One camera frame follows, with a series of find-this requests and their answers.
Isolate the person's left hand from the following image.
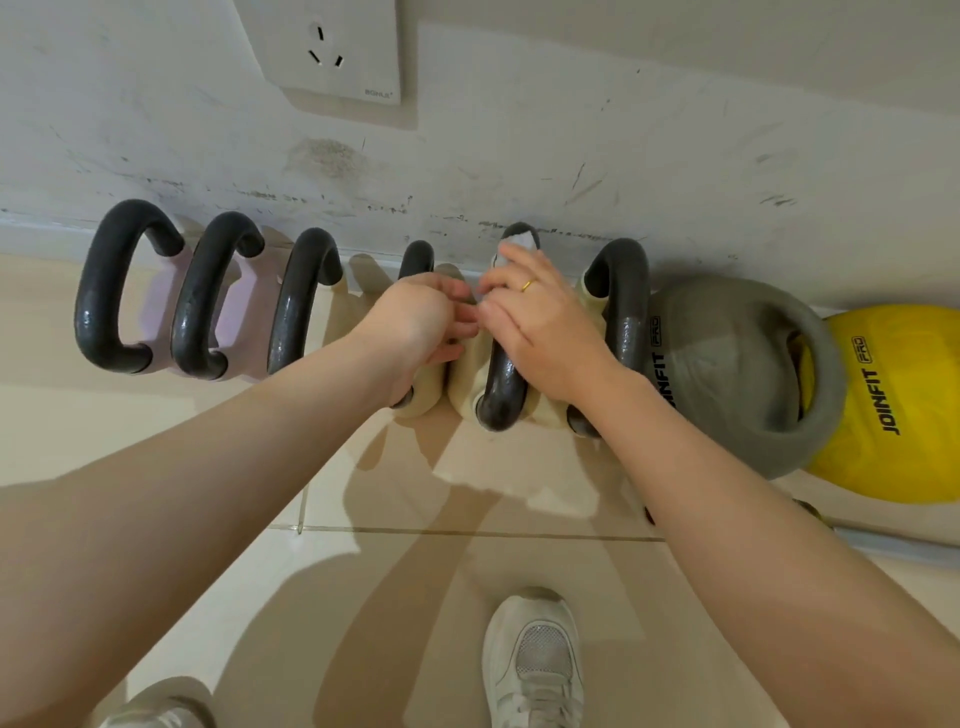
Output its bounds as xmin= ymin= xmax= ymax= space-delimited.
xmin=352 ymin=271 xmax=482 ymax=410

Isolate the white wipe cloth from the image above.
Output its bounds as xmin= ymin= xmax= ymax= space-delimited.
xmin=472 ymin=231 xmax=540 ymax=309

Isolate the white sneaker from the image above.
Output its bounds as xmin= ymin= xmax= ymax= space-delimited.
xmin=480 ymin=587 xmax=587 ymax=728
xmin=96 ymin=676 xmax=219 ymax=728

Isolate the person's right hand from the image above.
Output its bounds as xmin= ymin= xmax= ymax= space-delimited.
xmin=475 ymin=241 xmax=648 ymax=412

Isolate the person's left forearm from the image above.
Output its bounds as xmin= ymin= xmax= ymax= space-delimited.
xmin=0 ymin=330 xmax=402 ymax=728

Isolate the grey kettlebell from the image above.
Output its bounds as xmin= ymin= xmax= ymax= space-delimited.
xmin=645 ymin=273 xmax=849 ymax=481

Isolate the person's right forearm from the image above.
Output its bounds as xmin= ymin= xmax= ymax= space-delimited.
xmin=579 ymin=367 xmax=960 ymax=728

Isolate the yellow kettlebell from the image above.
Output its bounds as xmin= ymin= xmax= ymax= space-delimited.
xmin=796 ymin=303 xmax=960 ymax=506

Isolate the white wall socket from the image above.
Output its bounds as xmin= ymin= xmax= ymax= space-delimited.
xmin=233 ymin=0 xmax=402 ymax=106

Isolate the pink kettlebell black handle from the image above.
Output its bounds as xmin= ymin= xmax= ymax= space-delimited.
xmin=170 ymin=211 xmax=280 ymax=381
xmin=73 ymin=198 xmax=198 ymax=375

